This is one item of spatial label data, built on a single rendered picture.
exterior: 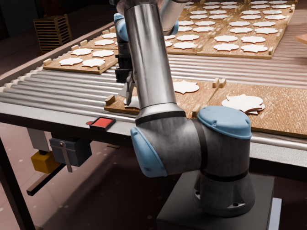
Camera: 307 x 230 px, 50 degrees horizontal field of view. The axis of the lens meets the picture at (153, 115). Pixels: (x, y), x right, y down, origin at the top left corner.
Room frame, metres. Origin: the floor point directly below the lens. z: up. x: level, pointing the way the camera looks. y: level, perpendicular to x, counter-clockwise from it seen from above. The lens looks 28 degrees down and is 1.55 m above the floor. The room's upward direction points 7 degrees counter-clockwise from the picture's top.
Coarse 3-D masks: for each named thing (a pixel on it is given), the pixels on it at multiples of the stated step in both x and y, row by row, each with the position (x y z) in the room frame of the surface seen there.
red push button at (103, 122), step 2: (100, 118) 1.18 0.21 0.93; (102, 118) 1.18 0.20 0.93; (98, 120) 1.16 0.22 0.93; (100, 120) 1.16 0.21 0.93; (102, 120) 1.16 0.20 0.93; (104, 120) 1.16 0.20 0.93; (106, 120) 1.15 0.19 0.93; (108, 120) 1.15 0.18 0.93; (110, 120) 1.15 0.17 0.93; (96, 122) 1.15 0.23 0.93; (98, 122) 1.15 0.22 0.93; (100, 122) 1.14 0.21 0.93; (102, 122) 1.14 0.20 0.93; (104, 122) 1.14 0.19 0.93; (106, 122) 1.14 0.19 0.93; (108, 122) 1.14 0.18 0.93; (94, 124) 1.14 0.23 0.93; (96, 124) 1.13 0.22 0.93; (98, 124) 1.13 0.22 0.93; (100, 124) 1.13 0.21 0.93; (102, 124) 1.13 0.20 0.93; (104, 124) 1.13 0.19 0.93; (106, 124) 1.12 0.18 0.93; (104, 126) 1.11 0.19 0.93
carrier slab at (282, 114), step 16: (224, 96) 1.23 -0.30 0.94; (256, 96) 1.20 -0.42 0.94; (272, 96) 1.18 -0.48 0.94; (288, 96) 1.16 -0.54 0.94; (304, 96) 1.15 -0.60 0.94; (272, 112) 1.05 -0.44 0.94; (288, 112) 1.04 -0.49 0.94; (304, 112) 1.03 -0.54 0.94; (256, 128) 0.97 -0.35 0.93; (272, 128) 0.95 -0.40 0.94; (288, 128) 0.94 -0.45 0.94; (304, 128) 0.92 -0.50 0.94
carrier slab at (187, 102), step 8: (176, 80) 1.46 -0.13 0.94; (184, 80) 1.45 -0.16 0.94; (192, 80) 1.43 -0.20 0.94; (200, 88) 1.34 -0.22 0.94; (208, 88) 1.33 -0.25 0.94; (216, 88) 1.32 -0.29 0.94; (120, 96) 1.35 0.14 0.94; (176, 96) 1.28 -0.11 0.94; (184, 96) 1.27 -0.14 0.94; (192, 96) 1.27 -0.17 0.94; (200, 96) 1.26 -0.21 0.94; (208, 96) 1.25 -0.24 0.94; (112, 104) 1.28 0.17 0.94; (120, 104) 1.27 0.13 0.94; (184, 104) 1.20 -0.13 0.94; (192, 104) 1.19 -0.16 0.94; (200, 104) 1.19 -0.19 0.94; (128, 112) 1.21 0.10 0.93; (136, 112) 1.19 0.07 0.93
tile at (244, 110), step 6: (240, 96) 1.16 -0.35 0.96; (246, 96) 1.16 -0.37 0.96; (252, 96) 1.15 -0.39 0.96; (228, 102) 1.13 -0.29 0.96; (234, 102) 1.12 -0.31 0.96; (240, 102) 1.11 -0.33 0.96; (246, 102) 1.11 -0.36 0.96; (252, 102) 1.10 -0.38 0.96; (258, 102) 1.10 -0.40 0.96; (234, 108) 1.07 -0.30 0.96; (240, 108) 1.07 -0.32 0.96; (246, 108) 1.06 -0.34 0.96; (252, 108) 1.06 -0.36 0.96; (258, 108) 1.06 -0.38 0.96
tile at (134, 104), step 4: (132, 96) 1.32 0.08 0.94; (136, 96) 1.31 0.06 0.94; (124, 100) 1.29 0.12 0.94; (132, 100) 1.28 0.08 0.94; (136, 100) 1.27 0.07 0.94; (124, 104) 1.26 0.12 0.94; (132, 104) 1.24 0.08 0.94; (136, 104) 1.24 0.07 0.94; (132, 108) 1.22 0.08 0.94; (136, 108) 1.21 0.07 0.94
